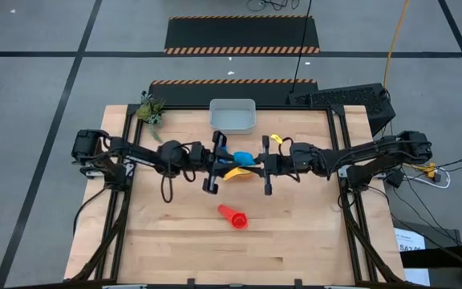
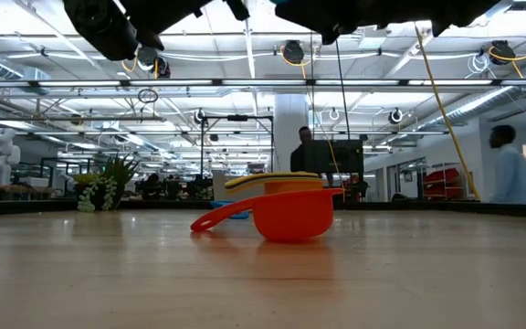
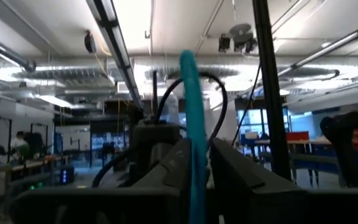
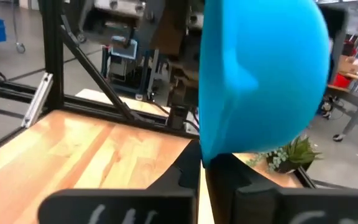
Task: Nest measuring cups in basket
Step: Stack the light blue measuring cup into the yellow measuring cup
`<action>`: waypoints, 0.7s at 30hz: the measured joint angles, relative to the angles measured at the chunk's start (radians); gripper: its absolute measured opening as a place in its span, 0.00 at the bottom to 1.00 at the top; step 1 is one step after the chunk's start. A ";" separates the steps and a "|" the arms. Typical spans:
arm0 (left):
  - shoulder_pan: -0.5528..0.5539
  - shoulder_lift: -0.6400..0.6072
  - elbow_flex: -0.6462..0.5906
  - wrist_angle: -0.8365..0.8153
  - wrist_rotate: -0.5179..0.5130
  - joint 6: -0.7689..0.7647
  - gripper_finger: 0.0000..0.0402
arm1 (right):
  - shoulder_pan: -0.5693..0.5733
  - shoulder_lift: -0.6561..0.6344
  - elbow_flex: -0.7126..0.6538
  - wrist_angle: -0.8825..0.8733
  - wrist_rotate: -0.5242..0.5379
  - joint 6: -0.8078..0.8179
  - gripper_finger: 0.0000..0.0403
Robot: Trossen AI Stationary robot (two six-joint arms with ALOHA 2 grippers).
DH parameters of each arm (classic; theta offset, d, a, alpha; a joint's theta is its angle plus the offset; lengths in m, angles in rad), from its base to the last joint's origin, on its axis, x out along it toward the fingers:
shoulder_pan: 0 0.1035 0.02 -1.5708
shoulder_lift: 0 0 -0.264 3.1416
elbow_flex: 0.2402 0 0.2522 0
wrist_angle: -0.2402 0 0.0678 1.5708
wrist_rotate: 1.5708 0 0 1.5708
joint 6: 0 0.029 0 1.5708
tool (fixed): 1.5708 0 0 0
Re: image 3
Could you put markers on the red box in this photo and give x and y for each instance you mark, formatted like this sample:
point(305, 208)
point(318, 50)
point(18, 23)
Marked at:
point(297, 136)

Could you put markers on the person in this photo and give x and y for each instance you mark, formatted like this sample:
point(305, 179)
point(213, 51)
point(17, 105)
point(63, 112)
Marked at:
point(18, 141)

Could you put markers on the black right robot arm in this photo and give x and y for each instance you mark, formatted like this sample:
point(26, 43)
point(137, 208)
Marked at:
point(340, 140)

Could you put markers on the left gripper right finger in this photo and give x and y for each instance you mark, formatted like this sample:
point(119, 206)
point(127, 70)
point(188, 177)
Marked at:
point(235, 186)

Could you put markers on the long ceiling light bar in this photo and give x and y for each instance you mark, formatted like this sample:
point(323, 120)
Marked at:
point(117, 46)

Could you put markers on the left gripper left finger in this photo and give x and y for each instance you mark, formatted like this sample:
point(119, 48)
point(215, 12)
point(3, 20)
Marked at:
point(182, 174)

